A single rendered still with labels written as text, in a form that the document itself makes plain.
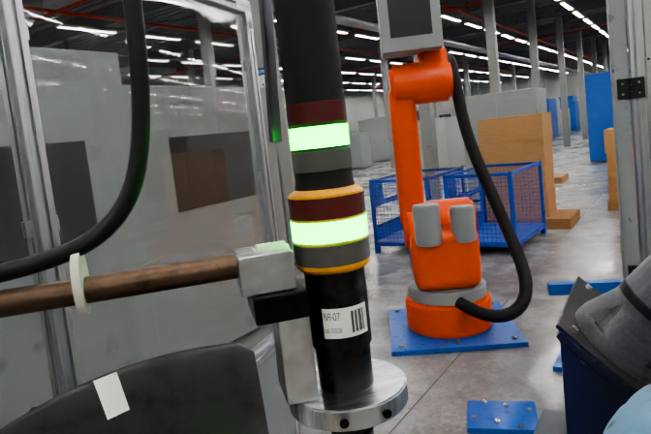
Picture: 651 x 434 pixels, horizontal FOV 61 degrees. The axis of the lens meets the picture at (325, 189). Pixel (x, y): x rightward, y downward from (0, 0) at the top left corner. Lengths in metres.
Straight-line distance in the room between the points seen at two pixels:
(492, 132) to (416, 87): 4.25
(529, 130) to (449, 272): 4.33
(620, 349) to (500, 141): 7.46
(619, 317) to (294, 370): 0.74
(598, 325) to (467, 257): 3.23
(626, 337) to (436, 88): 3.43
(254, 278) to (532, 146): 8.00
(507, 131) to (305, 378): 8.06
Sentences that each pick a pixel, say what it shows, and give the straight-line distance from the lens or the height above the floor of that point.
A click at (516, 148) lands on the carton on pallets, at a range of 8.29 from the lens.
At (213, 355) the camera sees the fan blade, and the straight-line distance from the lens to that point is 0.49.
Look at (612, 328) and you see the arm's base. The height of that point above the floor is 1.26.
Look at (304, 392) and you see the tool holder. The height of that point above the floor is 1.47.
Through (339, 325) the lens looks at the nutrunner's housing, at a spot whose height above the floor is 1.50.
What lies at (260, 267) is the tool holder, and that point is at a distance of 0.30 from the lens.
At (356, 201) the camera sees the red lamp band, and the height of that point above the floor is 1.57.
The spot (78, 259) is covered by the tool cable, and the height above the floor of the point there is 1.56.
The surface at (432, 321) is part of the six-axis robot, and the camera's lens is 4.27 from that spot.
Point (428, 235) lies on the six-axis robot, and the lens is 4.08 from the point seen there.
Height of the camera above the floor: 1.61
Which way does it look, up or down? 5 degrees down
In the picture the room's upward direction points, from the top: 6 degrees counter-clockwise
